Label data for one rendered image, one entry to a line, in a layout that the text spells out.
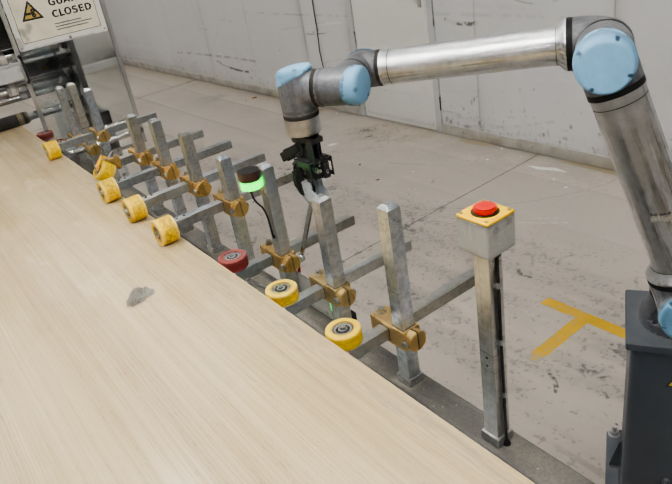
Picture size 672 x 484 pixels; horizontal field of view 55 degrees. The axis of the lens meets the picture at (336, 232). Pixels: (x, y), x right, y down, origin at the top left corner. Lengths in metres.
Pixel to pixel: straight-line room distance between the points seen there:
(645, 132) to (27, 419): 1.37
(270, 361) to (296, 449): 0.26
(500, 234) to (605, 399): 1.53
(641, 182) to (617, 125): 0.14
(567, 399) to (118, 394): 1.66
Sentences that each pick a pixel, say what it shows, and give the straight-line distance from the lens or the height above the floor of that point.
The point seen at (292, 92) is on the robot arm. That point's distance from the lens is 1.56.
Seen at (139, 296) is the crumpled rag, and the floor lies 0.91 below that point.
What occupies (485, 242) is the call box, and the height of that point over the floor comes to 1.19.
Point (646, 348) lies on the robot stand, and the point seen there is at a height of 0.59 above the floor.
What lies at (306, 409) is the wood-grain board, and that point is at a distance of 1.24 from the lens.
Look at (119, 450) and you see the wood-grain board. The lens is 1.30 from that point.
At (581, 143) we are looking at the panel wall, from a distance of 4.35.
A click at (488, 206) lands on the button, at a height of 1.23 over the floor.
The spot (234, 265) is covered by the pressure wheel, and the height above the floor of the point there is 0.90.
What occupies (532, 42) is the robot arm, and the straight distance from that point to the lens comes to 1.55.
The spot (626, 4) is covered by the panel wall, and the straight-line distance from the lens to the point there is 3.99.
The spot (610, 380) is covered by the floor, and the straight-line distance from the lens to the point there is 2.64.
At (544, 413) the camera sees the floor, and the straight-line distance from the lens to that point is 2.49.
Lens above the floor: 1.72
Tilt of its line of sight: 27 degrees down
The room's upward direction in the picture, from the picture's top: 10 degrees counter-clockwise
